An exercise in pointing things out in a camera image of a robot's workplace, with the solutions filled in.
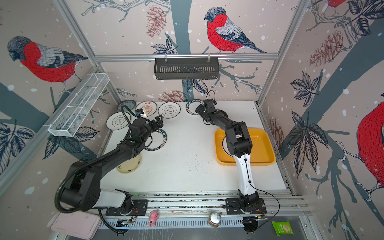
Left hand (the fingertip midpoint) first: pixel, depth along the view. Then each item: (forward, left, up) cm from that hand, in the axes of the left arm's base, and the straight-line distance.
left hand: (155, 116), depth 85 cm
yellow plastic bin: (-12, -66, -19) cm, 69 cm away
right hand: (+16, -26, -14) cm, 34 cm away
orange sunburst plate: (-11, -42, -18) cm, 47 cm away
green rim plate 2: (-2, +2, -22) cm, 22 cm away
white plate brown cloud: (+25, -2, -21) cm, 33 cm away
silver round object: (-48, -32, -18) cm, 60 cm away
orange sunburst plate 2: (+27, +14, -21) cm, 37 cm away
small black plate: (+10, -42, -9) cm, 44 cm away
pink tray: (-49, +29, -18) cm, 60 cm away
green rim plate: (+28, -20, -20) cm, 40 cm away
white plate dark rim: (+14, +36, -21) cm, 44 cm away
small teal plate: (+32, +32, -22) cm, 50 cm away
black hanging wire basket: (+40, -17, +7) cm, 44 cm away
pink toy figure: (-47, -3, -19) cm, 50 cm away
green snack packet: (-51, -63, -19) cm, 84 cm away
